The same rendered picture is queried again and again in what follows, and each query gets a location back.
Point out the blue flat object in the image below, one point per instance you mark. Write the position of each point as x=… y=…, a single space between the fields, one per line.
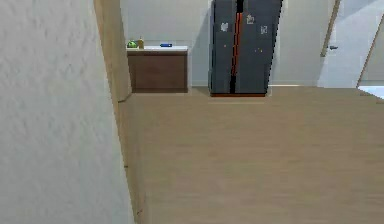
x=166 y=45

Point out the yellow-brown bottle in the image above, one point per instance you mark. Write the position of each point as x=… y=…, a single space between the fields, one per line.
x=140 y=43

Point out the dark grey fridge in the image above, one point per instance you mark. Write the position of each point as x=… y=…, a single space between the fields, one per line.
x=250 y=60

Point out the white room door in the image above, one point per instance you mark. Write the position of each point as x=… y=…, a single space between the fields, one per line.
x=346 y=50

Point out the brown cupboard with white top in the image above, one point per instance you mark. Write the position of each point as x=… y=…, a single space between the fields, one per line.
x=158 y=71

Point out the green round fruit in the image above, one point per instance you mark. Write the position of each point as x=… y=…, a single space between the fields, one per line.
x=132 y=44

